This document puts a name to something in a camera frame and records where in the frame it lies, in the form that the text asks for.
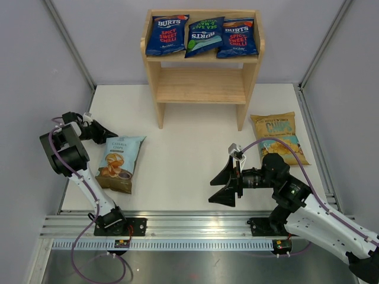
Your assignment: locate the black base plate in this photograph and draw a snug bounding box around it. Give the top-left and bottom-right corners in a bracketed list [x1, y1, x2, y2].
[246, 217, 288, 237]
[94, 218, 147, 237]

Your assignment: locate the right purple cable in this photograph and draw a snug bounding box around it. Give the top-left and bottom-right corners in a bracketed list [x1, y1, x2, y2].
[241, 137, 379, 248]

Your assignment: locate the blue Burts chilli bag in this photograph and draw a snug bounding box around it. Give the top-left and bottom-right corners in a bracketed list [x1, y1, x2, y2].
[216, 18, 258, 59]
[146, 14, 190, 56]

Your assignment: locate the light blue cassava chips bag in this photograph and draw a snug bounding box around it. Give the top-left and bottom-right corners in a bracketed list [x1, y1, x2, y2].
[95, 136, 146, 194]

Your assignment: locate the blue Burts sea salt bag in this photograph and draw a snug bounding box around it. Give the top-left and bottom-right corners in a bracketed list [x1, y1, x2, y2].
[185, 17, 224, 58]

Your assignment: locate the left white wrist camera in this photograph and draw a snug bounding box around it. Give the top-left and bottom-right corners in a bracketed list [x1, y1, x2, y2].
[82, 112, 93, 124]

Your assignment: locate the aluminium mounting rail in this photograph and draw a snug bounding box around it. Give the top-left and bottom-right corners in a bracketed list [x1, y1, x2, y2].
[38, 211, 287, 251]

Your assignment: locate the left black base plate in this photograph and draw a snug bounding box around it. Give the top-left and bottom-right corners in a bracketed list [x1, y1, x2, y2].
[94, 218, 147, 237]

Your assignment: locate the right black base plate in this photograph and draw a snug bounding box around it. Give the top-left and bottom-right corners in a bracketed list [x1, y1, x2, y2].
[246, 217, 288, 237]

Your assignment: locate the yellow kettle chips bag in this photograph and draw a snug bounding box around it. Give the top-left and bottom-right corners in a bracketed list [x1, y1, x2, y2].
[250, 112, 310, 165]

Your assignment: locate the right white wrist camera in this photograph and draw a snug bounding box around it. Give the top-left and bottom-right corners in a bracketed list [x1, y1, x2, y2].
[228, 143, 246, 170]

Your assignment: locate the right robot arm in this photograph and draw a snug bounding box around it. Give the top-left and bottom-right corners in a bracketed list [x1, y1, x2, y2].
[208, 153, 378, 283]

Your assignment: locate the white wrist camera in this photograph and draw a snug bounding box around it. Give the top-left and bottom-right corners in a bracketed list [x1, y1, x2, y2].
[82, 112, 93, 124]
[228, 143, 246, 170]

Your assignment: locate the purple cable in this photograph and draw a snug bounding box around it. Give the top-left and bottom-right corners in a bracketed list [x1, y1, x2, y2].
[241, 137, 379, 248]
[48, 117, 127, 283]

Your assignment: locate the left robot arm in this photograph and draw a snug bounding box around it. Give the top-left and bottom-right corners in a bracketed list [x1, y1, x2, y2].
[40, 112, 133, 236]

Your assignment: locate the wooden two-tier shelf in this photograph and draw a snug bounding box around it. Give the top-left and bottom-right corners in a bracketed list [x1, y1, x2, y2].
[140, 9, 265, 130]

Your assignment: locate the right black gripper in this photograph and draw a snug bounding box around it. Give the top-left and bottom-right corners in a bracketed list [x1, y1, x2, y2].
[209, 155, 278, 206]

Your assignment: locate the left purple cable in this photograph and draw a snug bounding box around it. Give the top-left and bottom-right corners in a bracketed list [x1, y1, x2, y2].
[48, 117, 127, 283]

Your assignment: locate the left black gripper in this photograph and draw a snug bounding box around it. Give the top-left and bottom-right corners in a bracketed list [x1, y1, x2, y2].
[79, 120, 118, 145]

